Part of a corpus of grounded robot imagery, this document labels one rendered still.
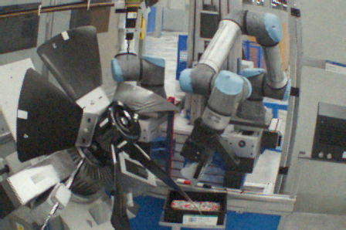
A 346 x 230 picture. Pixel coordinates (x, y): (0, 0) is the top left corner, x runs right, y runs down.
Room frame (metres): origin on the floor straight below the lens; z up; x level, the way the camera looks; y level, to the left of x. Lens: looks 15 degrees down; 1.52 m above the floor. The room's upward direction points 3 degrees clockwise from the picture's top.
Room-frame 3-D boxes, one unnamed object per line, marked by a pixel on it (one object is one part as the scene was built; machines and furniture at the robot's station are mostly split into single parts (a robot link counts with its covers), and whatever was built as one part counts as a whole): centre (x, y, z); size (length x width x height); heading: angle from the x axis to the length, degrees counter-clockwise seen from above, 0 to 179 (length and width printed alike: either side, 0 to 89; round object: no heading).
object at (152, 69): (1.96, 0.11, 1.20); 0.13 x 0.12 x 0.14; 103
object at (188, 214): (1.22, -0.10, 0.85); 0.22 x 0.17 x 0.07; 85
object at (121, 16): (1.10, 0.14, 1.50); 0.09 x 0.07 x 0.10; 104
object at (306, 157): (1.21, -0.59, 1.04); 0.24 x 0.03 x 0.03; 69
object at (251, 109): (1.80, -0.36, 1.09); 0.15 x 0.15 x 0.10
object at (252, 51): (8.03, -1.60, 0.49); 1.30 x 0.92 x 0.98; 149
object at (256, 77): (1.80, -0.37, 1.20); 0.13 x 0.12 x 0.14; 62
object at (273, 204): (1.40, -0.09, 0.82); 0.90 x 0.04 x 0.08; 69
